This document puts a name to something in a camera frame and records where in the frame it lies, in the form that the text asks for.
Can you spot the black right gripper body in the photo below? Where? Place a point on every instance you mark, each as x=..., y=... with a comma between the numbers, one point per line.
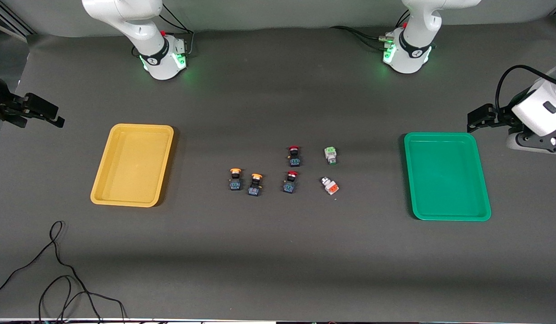
x=6, y=107

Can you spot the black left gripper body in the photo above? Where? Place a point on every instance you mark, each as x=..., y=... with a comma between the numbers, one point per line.
x=501, y=114

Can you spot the button with green contact block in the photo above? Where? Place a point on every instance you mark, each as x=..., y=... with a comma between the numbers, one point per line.
x=331, y=154

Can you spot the button with orange contact block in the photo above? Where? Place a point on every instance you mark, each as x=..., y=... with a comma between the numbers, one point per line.
x=330, y=186

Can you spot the yellow push button switch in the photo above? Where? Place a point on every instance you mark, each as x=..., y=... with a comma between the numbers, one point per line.
x=235, y=182
x=255, y=187

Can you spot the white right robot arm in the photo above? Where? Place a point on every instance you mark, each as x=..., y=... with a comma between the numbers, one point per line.
x=163, y=67

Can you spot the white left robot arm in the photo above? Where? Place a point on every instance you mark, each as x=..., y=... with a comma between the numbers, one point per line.
x=408, y=64

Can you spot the green plastic tray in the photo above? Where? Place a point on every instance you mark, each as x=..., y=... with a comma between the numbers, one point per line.
x=446, y=177

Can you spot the yellow plastic tray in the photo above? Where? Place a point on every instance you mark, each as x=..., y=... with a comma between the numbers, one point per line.
x=133, y=166

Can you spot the aluminium frame rail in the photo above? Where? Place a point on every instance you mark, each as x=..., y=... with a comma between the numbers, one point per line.
x=10, y=20

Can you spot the red push button switch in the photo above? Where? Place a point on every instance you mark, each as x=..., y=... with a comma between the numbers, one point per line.
x=290, y=185
x=295, y=158

